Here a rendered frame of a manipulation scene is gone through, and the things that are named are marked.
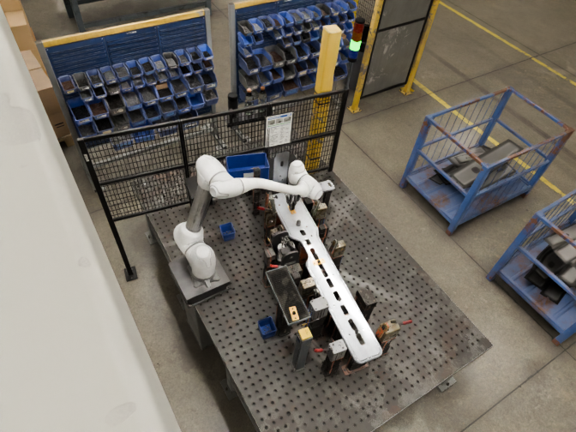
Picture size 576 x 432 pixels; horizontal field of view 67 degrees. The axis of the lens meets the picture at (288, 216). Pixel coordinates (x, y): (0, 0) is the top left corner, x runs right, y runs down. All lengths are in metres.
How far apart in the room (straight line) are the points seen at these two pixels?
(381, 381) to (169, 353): 1.68
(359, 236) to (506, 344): 1.61
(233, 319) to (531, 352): 2.56
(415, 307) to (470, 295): 1.19
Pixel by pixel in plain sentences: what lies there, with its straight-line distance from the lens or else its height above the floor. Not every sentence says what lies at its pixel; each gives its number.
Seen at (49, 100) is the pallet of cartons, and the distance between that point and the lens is 5.15.
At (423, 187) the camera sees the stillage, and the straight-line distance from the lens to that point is 4.86.
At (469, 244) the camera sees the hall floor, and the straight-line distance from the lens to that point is 4.75.
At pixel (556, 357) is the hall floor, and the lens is 4.47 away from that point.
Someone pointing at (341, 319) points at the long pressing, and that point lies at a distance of 2.74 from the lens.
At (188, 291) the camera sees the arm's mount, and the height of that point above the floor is 0.81.
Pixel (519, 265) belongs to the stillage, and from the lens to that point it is 4.61.
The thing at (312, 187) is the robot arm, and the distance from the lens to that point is 2.74.
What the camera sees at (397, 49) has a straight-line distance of 5.87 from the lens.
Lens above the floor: 3.41
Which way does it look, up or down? 50 degrees down
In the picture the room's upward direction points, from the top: 6 degrees clockwise
